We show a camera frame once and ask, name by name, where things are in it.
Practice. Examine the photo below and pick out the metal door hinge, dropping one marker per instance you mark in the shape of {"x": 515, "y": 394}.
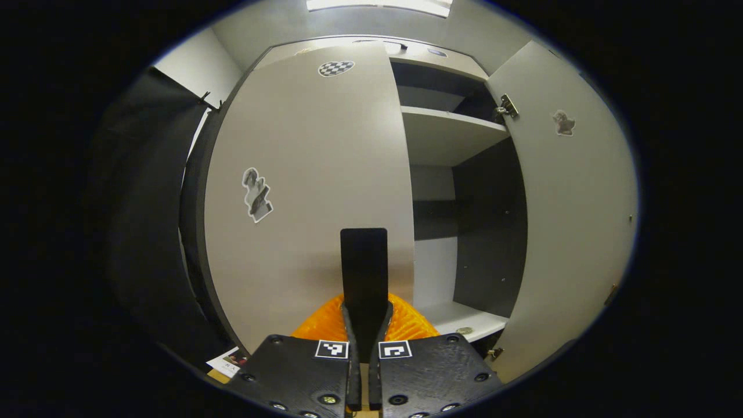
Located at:
{"x": 507, "y": 108}
{"x": 495, "y": 353}

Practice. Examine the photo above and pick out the beige double-door shoe cabinet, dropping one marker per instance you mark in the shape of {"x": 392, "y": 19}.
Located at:
{"x": 325, "y": 174}

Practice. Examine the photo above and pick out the white cabinet bottom shelf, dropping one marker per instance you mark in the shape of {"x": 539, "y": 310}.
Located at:
{"x": 458, "y": 319}

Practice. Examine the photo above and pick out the white cabinet shelf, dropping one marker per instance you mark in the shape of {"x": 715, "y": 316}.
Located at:
{"x": 447, "y": 136}
{"x": 458, "y": 319}

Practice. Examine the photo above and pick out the small round metal disc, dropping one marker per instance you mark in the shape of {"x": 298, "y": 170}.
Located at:
{"x": 464, "y": 331}

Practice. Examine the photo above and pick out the long ceiling light panel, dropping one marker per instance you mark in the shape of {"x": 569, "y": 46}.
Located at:
{"x": 377, "y": 4}

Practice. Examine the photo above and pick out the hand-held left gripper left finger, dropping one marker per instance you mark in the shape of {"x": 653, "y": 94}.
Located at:
{"x": 290, "y": 371}

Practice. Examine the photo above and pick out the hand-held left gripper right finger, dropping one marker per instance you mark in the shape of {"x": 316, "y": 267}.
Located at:
{"x": 435, "y": 371}

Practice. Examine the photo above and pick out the white cabinet inner shelf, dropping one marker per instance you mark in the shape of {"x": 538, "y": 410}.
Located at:
{"x": 447, "y": 136}

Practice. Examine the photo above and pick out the beige cabinet top drawer front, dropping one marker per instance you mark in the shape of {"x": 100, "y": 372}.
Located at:
{"x": 441, "y": 61}

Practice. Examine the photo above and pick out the beige cabinet door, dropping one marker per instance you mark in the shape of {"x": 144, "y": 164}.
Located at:
{"x": 325, "y": 174}
{"x": 574, "y": 232}

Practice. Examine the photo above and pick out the printed paper booklet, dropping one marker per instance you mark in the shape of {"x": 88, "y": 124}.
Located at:
{"x": 229, "y": 363}

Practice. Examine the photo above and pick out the black backdrop cloth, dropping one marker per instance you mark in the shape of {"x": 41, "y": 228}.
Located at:
{"x": 145, "y": 220}

